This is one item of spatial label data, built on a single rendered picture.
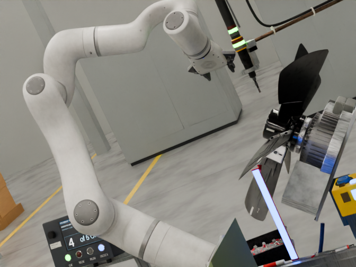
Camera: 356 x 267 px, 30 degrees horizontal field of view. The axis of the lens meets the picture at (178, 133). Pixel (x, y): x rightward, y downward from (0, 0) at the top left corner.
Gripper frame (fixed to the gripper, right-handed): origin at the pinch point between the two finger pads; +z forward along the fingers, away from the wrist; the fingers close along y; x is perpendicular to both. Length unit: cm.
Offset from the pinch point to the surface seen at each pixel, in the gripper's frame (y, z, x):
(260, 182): 2.5, 15.3, -34.9
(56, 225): -74, 13, -30
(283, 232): 4, 27, -48
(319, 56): 27.8, 25.0, 8.9
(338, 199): 25, 16, -47
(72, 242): -70, 15, -37
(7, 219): -568, 559, 266
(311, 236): -45, 263, 28
